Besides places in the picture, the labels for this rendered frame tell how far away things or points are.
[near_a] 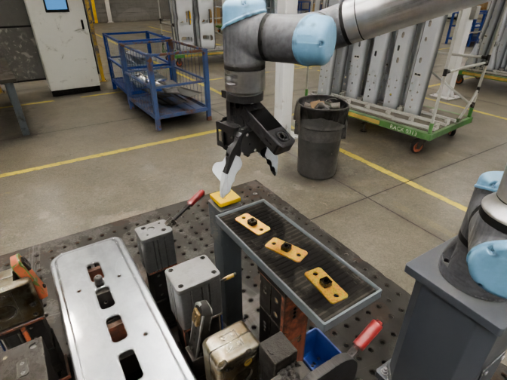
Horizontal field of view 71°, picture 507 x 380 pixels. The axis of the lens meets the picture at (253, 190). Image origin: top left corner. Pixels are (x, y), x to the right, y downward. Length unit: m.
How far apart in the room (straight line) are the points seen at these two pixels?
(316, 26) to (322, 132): 2.69
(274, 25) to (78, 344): 0.71
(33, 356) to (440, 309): 0.81
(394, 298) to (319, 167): 2.23
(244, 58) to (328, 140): 2.71
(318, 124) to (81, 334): 2.70
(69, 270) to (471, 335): 0.93
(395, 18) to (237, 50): 0.27
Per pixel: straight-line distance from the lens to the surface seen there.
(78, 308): 0.92
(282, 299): 0.76
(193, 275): 0.76
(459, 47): 6.83
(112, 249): 1.06
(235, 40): 0.64
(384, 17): 0.69
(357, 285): 0.69
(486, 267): 0.64
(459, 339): 0.89
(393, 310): 1.32
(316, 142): 3.30
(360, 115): 4.63
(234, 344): 0.68
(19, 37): 7.77
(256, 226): 0.79
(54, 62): 7.02
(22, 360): 0.84
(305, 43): 0.59
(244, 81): 0.65
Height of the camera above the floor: 1.63
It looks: 30 degrees down
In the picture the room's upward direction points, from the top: straight up
